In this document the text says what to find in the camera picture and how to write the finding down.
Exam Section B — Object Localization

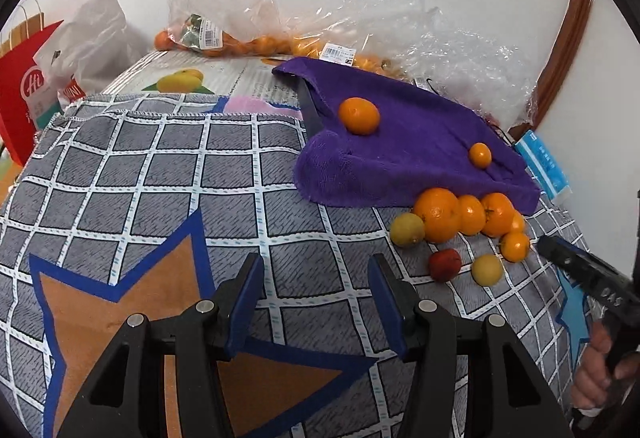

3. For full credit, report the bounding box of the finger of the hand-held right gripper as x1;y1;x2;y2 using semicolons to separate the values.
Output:
550;236;640;292
537;235;640;319

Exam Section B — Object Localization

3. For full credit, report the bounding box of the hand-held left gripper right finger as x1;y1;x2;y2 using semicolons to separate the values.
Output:
367;253;576;438

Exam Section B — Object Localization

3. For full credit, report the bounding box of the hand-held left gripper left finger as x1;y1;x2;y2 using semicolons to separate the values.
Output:
55;252;266;438

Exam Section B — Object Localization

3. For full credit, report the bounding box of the small orange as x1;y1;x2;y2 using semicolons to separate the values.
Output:
468;143;493;169
500;231;531;263

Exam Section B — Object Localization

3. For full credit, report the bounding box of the small red fruit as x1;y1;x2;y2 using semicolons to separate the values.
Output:
428;248;463;283

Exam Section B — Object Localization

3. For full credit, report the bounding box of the yellow-green round fruit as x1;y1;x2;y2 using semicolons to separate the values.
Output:
389;213;426;247

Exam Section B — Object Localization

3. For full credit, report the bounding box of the pale yellow round fruit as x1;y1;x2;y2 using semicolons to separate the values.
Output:
471;254;504;287

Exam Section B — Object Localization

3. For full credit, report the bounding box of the large orange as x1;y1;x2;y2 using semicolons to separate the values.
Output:
413;188;463;244

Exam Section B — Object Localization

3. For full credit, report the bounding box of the oval orange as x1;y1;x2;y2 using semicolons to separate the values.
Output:
457;195;487;236

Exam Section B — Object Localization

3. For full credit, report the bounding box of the purple towel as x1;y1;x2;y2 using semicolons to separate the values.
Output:
271;57;542;209

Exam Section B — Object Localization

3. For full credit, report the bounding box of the medium round orange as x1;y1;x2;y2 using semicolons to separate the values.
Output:
338;97;381;136

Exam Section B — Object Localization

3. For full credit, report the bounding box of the person's right hand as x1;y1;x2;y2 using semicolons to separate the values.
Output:
570;318;640;411

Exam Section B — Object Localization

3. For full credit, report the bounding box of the blue and white packet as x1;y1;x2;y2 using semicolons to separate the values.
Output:
514;129;573;201

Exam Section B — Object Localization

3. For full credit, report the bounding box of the grey checked star blanket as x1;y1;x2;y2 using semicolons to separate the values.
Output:
0;93;596;438

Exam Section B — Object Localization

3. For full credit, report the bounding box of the mango print cardboard box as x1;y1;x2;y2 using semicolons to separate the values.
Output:
102;51;311;111

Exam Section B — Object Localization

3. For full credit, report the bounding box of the large crinkled clear plastic bag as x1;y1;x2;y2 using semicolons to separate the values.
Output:
287;0;541;129

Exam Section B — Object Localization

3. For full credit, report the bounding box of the bagged tangerines pile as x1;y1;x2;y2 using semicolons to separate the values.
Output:
154;29;293;58

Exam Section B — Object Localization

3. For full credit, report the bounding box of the bagged pale oranges pile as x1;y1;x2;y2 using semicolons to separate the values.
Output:
290;33;396;74

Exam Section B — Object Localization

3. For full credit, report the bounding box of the white plastic bag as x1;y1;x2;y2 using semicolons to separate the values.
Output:
35;0;148;106

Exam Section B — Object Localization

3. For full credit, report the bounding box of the red paper bag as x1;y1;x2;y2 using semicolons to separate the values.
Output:
0;0;66;166

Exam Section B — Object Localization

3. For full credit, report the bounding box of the brown wooden door frame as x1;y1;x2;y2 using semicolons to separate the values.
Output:
507;0;596;139

